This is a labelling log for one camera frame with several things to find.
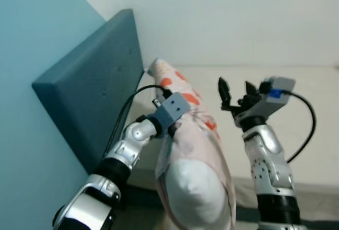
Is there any pink pillow with orange patches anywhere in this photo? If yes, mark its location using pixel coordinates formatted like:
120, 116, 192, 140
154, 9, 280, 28
147, 58, 237, 230

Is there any beige bed mattress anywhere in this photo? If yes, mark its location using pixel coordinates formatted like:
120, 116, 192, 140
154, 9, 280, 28
127, 63, 339, 223

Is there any blue upholstered headboard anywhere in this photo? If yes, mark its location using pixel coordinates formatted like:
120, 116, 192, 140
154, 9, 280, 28
32, 8, 145, 173

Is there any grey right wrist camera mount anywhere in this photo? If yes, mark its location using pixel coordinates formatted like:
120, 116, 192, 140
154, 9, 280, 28
235, 76, 296, 127

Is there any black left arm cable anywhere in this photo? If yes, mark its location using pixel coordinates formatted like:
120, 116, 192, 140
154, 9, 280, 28
103, 84, 173, 159

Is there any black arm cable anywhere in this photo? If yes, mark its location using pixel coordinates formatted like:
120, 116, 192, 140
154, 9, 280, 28
280, 91, 317, 163
103, 84, 173, 159

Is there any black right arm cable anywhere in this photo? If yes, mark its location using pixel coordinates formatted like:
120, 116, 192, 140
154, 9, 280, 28
280, 91, 317, 163

